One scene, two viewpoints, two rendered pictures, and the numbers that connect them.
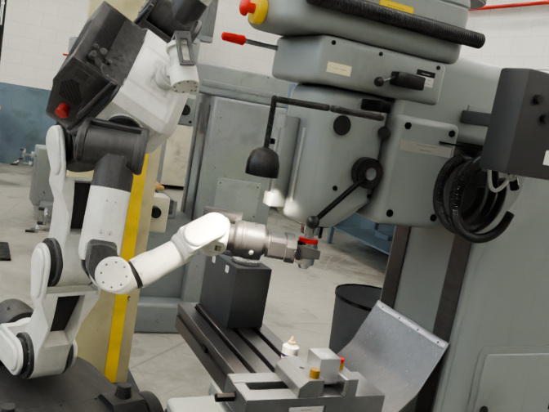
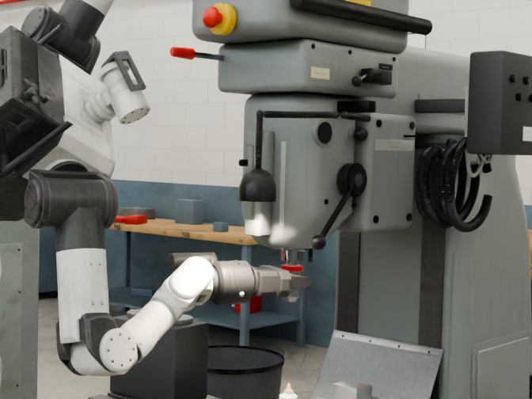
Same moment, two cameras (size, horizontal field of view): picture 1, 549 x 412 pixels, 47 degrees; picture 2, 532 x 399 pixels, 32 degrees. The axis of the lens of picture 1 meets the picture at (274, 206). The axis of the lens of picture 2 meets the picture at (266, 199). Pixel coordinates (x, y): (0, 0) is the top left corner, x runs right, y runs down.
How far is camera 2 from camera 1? 0.77 m
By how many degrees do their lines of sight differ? 23
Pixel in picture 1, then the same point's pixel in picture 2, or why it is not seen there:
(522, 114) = (504, 95)
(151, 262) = (146, 328)
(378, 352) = not seen: hidden behind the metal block
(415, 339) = (400, 357)
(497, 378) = (489, 375)
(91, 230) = (80, 304)
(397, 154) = (374, 155)
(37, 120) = not seen: outside the picture
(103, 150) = (73, 204)
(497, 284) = (475, 275)
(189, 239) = (180, 293)
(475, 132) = (427, 121)
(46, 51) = not seen: outside the picture
